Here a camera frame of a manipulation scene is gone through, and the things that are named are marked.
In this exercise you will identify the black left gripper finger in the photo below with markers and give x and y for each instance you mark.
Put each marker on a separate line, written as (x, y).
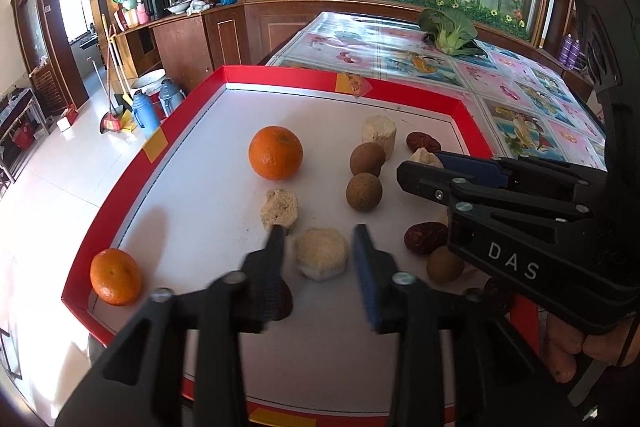
(220, 346)

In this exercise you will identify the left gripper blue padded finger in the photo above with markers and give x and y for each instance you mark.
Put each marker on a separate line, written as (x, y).
(502, 171)

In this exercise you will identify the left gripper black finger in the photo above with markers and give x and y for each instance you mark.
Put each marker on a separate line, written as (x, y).
(550, 198)

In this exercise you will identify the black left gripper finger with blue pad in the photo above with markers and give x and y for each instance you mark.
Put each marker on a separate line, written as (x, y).
(397, 302)

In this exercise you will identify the dark red jujube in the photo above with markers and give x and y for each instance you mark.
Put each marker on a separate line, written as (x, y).
(284, 303)

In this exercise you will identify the brown longan fruit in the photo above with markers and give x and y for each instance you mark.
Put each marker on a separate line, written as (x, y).
(443, 266)

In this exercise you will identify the person's hand holding gripper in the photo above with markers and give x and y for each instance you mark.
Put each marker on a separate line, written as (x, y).
(563, 342)

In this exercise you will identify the red jujube upper tray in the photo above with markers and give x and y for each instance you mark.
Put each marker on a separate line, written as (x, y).
(416, 140)

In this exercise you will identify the fruit pattern tablecloth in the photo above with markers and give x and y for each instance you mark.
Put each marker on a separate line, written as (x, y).
(524, 107)

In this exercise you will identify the brown longan on table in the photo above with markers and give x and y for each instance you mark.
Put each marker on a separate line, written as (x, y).
(364, 192)

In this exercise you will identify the brown longan upper tray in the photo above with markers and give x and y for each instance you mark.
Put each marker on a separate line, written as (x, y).
(367, 157)

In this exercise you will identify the beige chunk tray corner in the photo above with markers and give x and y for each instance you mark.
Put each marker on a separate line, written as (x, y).
(380, 130)

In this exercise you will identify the red white tray box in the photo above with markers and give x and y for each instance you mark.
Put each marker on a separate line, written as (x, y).
(117, 212)

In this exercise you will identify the purple bottle left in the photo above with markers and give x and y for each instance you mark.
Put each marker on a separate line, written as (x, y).
(564, 49)

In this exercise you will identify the purple bottle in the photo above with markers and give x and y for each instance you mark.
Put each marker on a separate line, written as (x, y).
(573, 53)
(564, 49)

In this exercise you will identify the green bok choy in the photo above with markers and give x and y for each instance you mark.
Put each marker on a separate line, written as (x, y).
(450, 32)

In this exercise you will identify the purple bottle right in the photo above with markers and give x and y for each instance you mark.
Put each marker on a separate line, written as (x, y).
(573, 53)

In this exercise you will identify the beige fruit chunk in tray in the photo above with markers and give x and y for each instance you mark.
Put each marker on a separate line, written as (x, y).
(280, 208)

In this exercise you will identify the orange tangerine in tray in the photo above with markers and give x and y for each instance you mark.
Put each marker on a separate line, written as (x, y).
(275, 153)

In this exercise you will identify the grey blue thermos flask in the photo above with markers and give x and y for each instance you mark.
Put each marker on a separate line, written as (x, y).
(171, 96)

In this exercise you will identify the wooden sideboard cabinet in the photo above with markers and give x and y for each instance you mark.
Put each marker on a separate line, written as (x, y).
(190, 48)

